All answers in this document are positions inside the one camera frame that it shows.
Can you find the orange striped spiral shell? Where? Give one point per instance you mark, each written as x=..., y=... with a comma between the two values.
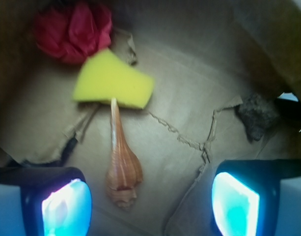
x=125, y=171

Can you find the grey rock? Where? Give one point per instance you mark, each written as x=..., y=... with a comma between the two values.
x=258, y=115

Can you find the brown paper bag bin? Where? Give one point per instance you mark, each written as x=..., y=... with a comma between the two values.
x=206, y=56

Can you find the red crumpled paper ball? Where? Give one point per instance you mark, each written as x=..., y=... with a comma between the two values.
x=74, y=32

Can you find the yellow sponge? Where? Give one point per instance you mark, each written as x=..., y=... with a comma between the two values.
x=105, y=76

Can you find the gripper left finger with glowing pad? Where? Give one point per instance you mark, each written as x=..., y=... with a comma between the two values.
x=49, y=201

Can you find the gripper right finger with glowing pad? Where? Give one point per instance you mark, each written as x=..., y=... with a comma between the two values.
x=257, y=197

